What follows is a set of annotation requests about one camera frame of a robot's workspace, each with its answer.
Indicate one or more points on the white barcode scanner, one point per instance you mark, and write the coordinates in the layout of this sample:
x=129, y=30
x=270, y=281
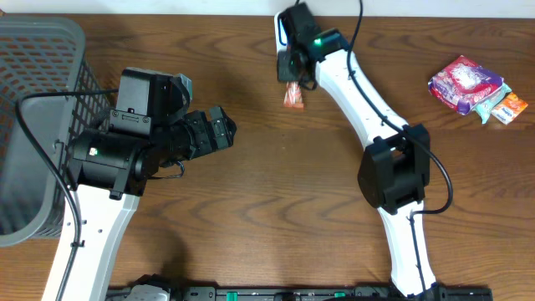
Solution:
x=281, y=38

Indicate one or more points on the teal snack packet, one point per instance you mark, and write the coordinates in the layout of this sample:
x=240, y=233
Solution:
x=485, y=108

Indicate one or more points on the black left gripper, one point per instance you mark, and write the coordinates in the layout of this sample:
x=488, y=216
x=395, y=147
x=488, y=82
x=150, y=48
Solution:
x=207, y=136

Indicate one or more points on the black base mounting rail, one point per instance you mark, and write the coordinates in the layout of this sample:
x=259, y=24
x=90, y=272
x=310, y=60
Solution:
x=146, y=292

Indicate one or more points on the grey plastic mesh basket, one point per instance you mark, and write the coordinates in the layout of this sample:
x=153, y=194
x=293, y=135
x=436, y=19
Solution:
x=42, y=63

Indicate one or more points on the purple snack packet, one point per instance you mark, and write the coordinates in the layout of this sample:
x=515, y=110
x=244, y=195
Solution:
x=464, y=84

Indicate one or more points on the orange chocolate bar wrapper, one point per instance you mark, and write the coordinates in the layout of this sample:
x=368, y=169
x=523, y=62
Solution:
x=293, y=97

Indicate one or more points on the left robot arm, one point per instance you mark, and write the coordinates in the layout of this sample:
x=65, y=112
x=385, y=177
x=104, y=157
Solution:
x=151, y=127

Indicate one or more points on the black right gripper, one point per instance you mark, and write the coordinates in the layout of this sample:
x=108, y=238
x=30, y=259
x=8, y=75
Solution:
x=284, y=73

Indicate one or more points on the small orange white box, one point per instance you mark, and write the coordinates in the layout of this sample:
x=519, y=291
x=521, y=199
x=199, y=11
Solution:
x=509, y=108

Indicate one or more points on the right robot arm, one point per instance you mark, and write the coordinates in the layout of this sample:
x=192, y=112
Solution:
x=396, y=164

